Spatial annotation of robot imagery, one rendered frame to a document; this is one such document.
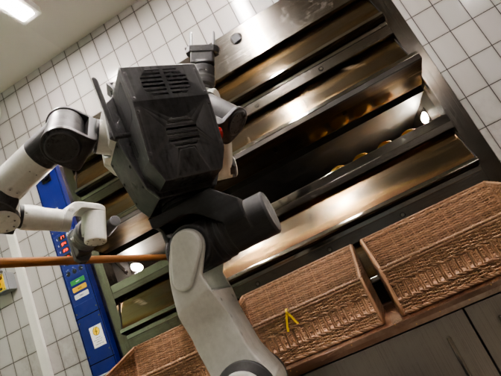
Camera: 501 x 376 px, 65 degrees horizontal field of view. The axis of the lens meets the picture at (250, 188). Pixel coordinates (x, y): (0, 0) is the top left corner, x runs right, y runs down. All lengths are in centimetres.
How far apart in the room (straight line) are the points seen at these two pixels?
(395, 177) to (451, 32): 69
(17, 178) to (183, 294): 50
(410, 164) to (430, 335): 83
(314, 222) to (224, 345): 97
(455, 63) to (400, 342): 124
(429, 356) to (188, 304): 69
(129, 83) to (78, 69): 165
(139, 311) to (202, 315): 118
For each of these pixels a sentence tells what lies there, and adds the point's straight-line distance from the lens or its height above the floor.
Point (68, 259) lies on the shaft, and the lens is 152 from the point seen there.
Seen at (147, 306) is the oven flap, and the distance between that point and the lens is 210.
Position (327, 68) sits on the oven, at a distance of 200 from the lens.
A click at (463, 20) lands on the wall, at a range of 211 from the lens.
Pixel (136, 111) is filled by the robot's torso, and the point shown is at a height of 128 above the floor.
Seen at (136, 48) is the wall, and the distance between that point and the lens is 244.
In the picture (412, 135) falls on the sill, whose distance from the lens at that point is 187.
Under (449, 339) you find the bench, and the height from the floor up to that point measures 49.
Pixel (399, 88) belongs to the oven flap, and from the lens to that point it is 193.
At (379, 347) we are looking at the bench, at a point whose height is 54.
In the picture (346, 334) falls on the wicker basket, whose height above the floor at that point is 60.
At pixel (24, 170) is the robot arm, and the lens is 112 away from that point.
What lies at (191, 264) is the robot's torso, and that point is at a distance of 94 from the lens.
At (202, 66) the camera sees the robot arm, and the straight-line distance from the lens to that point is 148.
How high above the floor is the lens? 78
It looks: 16 degrees up
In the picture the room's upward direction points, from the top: 25 degrees counter-clockwise
